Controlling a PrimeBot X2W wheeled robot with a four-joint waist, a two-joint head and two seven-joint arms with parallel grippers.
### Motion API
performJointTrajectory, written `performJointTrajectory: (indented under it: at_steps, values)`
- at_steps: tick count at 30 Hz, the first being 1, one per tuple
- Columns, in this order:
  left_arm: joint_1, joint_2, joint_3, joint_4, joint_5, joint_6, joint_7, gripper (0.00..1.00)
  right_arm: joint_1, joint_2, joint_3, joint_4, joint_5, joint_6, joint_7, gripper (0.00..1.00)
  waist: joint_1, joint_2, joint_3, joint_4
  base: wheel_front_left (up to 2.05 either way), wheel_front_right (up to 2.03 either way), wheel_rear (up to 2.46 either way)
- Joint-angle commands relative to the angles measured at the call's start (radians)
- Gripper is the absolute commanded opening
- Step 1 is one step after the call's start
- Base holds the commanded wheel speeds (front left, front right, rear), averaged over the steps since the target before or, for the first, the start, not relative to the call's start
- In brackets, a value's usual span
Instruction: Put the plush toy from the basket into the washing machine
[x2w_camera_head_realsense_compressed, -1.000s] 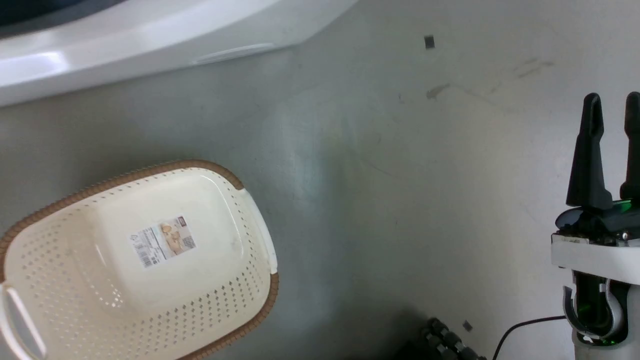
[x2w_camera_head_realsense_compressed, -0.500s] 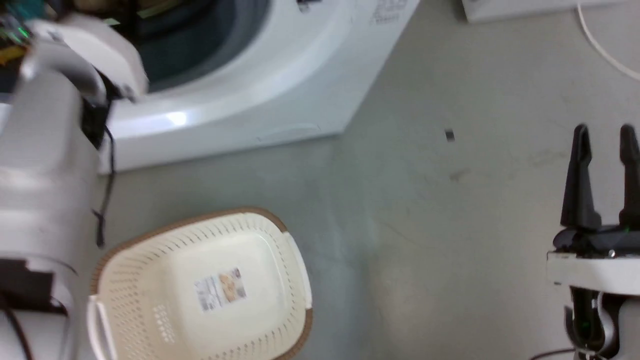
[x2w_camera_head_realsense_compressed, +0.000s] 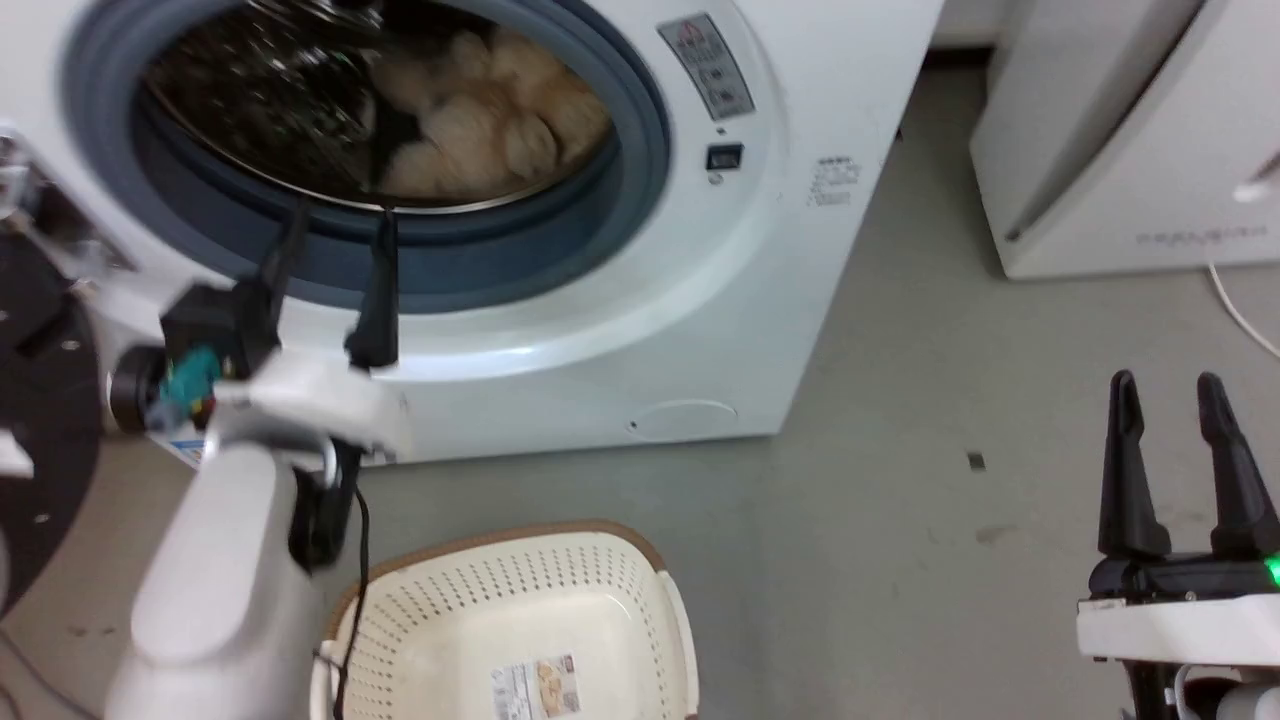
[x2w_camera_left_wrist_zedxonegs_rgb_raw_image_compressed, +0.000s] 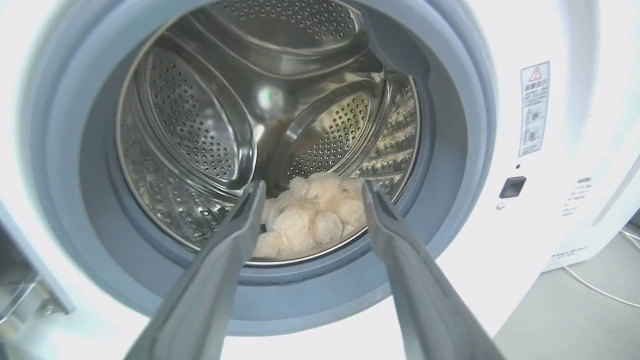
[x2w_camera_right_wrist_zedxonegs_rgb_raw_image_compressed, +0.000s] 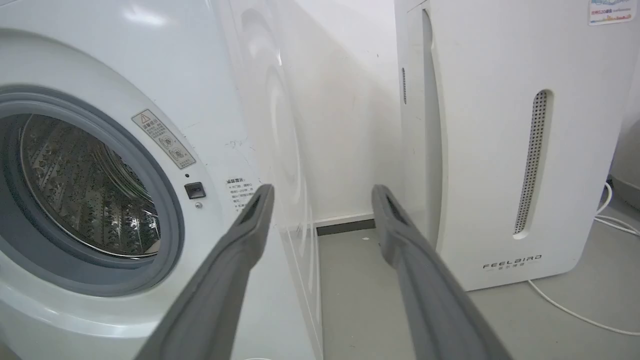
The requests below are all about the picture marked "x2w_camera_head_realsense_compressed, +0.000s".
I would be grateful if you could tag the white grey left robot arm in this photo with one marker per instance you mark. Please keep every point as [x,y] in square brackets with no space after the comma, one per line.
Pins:
[215,580]

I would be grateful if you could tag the paper label in basket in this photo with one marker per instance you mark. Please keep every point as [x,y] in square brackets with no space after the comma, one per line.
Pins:
[536,688]

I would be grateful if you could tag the white box appliance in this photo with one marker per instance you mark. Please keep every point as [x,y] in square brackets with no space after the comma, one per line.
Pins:
[1130,130]

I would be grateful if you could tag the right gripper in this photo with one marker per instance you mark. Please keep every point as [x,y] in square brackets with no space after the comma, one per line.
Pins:
[1180,610]

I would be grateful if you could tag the beige fluffy laundry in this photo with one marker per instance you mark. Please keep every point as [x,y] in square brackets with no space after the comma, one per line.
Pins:
[480,130]

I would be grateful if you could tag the cream perforated laundry basket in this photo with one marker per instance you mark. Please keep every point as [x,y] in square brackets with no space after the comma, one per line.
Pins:
[520,610]

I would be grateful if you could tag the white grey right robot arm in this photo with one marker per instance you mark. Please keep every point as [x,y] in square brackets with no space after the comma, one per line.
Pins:
[1200,692]

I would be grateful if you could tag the white front-load washing machine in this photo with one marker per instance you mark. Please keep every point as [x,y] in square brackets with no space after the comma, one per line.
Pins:
[760,250]

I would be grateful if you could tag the black round washing machine door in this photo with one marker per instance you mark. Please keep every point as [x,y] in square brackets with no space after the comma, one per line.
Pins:
[40,400]

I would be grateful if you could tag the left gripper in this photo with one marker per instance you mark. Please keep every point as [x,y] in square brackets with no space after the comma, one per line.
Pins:
[300,400]

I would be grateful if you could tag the grey warning sticker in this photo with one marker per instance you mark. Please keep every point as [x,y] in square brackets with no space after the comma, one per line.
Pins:
[706,65]

